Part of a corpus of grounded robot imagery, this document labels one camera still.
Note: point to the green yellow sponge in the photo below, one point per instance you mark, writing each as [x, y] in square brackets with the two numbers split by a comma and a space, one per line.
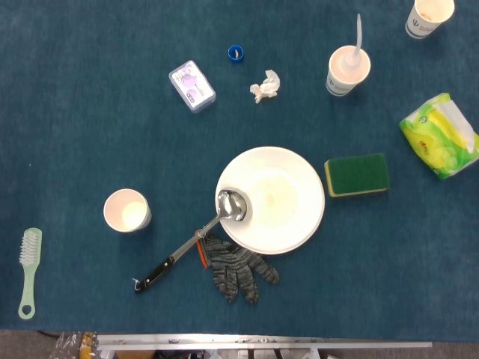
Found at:
[357, 174]

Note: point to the white round plate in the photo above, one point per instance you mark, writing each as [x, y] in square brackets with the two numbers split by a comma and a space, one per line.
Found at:
[280, 202]

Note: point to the grey knit work glove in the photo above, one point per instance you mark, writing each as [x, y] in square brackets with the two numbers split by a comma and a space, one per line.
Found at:
[235, 265]

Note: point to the crumpled white tissue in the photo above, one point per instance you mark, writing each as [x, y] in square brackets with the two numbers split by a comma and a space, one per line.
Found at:
[266, 88]

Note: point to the clear plastic card box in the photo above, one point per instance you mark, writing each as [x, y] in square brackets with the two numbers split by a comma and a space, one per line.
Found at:
[191, 86]

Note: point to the empty white paper cup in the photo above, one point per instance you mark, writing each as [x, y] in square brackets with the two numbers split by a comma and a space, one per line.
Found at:
[125, 211]

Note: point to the blue bottle cap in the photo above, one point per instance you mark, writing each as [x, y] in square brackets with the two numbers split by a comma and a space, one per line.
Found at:
[235, 53]

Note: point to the blue table cloth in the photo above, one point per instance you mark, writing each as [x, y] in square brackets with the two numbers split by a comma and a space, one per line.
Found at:
[112, 131]

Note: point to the paper cup holding bottle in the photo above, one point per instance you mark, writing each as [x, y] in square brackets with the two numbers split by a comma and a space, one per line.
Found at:
[342, 76]

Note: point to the white squeeze bottle long nozzle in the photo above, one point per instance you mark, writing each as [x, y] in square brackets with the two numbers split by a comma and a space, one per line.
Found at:
[353, 58]

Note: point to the green yellow tissue pack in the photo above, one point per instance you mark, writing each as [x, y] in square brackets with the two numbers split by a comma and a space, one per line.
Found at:
[438, 142]

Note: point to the pale green scrub brush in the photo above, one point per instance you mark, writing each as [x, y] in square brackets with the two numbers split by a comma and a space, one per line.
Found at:
[29, 269]

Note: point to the clear plastic bag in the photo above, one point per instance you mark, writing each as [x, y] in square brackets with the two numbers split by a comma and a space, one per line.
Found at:
[71, 346]

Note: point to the paper cup with orange residue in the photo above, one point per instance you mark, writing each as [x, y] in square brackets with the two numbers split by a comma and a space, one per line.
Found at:
[426, 18]

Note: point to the aluminium frame rail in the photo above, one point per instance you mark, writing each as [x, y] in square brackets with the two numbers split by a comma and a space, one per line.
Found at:
[262, 341]

